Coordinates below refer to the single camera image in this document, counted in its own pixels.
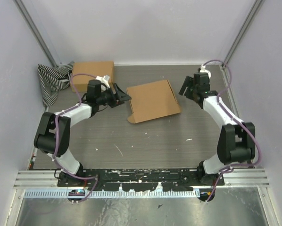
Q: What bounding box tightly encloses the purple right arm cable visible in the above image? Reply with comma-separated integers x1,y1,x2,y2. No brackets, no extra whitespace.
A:
202,58,263,204

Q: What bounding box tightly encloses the black white striped cloth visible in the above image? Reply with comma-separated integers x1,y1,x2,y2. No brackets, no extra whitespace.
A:
37,62,74,107

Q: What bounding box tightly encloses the aluminium front rail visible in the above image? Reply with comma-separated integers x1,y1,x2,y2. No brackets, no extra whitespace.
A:
14,168,269,191

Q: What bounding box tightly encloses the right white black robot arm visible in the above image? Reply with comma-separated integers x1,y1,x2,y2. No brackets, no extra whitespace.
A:
179,72,256,186

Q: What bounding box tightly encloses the right aluminium corner post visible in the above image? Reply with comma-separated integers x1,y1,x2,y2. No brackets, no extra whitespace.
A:
224,0,265,64

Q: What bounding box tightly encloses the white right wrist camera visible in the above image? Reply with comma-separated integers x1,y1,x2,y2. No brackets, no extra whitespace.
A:
198,65,211,79

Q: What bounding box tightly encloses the left aluminium corner post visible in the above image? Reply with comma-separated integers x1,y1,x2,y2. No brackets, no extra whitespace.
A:
13,0,63,67

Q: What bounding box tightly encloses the slotted grey cable duct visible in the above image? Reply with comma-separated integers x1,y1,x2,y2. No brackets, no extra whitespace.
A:
24,189,200,199

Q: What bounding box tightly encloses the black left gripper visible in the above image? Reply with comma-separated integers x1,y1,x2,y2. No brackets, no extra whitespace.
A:
97,83,132,108

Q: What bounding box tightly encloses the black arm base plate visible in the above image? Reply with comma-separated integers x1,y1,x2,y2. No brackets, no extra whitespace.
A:
57,168,225,192

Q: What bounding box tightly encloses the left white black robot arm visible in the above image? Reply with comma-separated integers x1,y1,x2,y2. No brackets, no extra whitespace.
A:
33,79,132,187

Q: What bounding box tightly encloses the aluminium corner post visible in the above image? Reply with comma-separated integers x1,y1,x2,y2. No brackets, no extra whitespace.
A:
224,0,265,64
13,0,63,67

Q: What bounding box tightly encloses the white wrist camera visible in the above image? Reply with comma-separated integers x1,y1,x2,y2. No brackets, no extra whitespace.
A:
198,65,211,79
96,75,110,92

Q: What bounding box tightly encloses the brown cardboard box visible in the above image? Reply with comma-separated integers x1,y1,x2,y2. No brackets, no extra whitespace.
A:
71,61,114,93

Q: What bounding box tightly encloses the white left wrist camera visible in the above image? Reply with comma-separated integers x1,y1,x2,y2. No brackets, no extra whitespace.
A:
96,75,110,92

